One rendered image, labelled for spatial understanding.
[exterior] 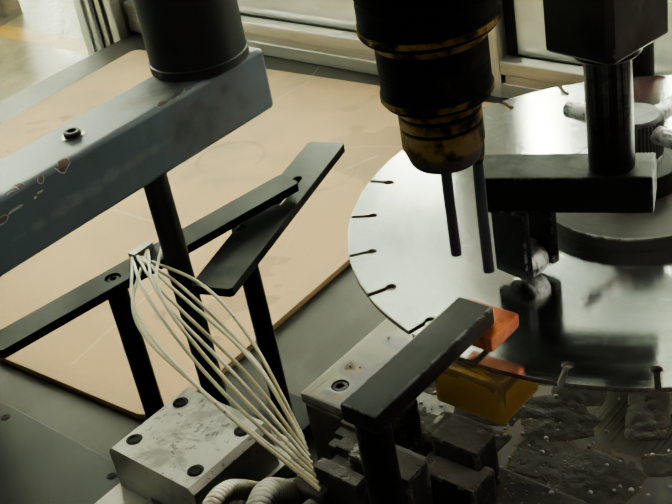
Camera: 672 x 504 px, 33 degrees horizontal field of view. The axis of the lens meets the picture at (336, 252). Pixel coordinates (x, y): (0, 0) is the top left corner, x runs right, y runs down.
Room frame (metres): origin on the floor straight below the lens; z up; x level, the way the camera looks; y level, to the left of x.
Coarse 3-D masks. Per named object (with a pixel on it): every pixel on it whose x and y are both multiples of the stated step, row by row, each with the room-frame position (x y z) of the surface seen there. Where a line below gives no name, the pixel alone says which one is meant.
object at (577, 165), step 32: (608, 96) 0.47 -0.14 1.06; (608, 128) 0.47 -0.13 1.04; (512, 160) 0.50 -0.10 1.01; (544, 160) 0.50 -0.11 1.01; (576, 160) 0.49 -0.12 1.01; (608, 160) 0.47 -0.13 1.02; (640, 160) 0.48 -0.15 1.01; (512, 192) 0.49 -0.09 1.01; (544, 192) 0.48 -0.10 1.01; (576, 192) 0.47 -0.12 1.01; (608, 192) 0.47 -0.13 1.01; (640, 192) 0.46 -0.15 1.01; (512, 224) 0.49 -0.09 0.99; (544, 224) 0.50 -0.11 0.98; (512, 256) 0.49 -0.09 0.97
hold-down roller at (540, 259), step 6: (534, 240) 0.50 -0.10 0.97; (534, 246) 0.49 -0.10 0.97; (540, 246) 0.50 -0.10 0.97; (534, 252) 0.49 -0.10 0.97; (540, 252) 0.49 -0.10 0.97; (546, 252) 0.49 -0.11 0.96; (534, 258) 0.49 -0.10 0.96; (540, 258) 0.49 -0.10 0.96; (546, 258) 0.49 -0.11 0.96; (534, 264) 0.49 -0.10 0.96; (540, 264) 0.49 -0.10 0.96; (546, 264) 0.49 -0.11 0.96; (534, 270) 0.49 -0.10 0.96; (540, 270) 0.49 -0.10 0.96; (534, 276) 0.49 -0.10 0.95
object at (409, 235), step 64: (512, 128) 0.67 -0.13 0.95; (576, 128) 0.65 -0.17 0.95; (384, 192) 0.61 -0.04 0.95; (384, 256) 0.54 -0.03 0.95; (448, 256) 0.53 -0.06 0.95; (576, 256) 0.51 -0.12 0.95; (640, 256) 0.49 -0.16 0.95; (576, 320) 0.45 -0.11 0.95; (640, 320) 0.44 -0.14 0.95; (576, 384) 0.40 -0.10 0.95; (640, 384) 0.40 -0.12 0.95
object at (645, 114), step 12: (564, 108) 0.59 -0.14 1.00; (576, 108) 0.58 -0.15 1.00; (636, 108) 0.56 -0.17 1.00; (648, 108) 0.55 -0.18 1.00; (660, 108) 0.56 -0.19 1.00; (576, 120) 0.58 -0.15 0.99; (636, 120) 0.54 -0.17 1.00; (648, 120) 0.54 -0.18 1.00; (660, 120) 0.54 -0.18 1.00; (636, 132) 0.54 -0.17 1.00; (648, 132) 0.54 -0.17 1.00; (660, 132) 0.53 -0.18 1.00; (636, 144) 0.54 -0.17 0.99; (648, 144) 0.54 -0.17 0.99; (660, 144) 0.53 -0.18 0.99; (660, 156) 0.54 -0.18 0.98
